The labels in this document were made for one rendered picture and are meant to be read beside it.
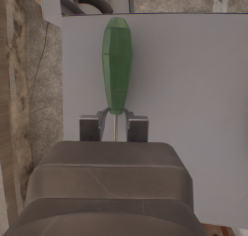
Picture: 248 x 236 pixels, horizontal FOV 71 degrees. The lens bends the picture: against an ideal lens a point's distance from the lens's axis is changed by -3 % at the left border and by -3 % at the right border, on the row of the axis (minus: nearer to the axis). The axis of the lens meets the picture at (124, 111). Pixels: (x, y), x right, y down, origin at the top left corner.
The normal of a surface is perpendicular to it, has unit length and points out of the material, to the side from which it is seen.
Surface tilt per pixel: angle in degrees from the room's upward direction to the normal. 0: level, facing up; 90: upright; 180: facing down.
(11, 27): 30
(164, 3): 0
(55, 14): 0
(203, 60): 0
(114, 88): 10
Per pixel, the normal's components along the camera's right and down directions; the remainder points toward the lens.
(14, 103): 0.52, 0.25
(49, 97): -0.20, 0.18
